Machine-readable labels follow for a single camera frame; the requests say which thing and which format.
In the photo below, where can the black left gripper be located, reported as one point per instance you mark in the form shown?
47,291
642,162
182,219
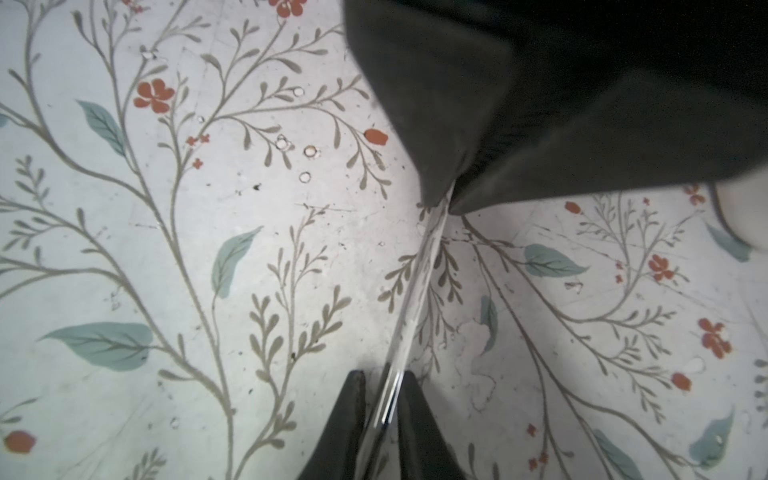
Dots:
645,130

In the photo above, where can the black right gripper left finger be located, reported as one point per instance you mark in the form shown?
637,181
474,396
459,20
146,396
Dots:
335,455

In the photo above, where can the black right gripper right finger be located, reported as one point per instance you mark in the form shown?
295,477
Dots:
423,451

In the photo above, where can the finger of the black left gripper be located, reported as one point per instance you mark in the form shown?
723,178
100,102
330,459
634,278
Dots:
439,81

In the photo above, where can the white glass stirring rod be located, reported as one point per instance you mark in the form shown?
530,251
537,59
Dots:
413,301

